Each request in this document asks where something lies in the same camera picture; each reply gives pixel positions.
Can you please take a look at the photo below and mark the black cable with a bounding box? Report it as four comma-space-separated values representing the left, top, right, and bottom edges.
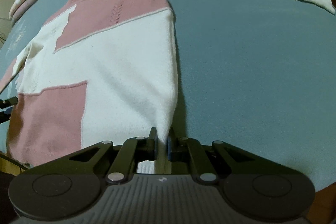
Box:
0, 153, 30, 172

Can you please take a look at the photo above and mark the pink and white sweater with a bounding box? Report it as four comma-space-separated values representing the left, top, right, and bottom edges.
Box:
0, 0, 336, 167

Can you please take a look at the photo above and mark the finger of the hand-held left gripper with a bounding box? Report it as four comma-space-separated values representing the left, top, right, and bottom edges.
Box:
0, 109, 12, 123
0, 97, 19, 109

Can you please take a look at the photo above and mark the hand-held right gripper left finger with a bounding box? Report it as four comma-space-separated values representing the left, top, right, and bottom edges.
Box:
29, 127, 158, 185

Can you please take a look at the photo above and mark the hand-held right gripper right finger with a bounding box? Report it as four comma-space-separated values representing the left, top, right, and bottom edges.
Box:
167, 132, 296, 185

